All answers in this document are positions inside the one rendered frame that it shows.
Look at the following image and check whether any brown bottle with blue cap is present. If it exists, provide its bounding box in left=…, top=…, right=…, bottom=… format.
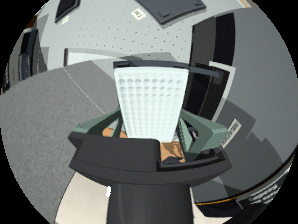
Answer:
left=25, top=15, right=38, bottom=29

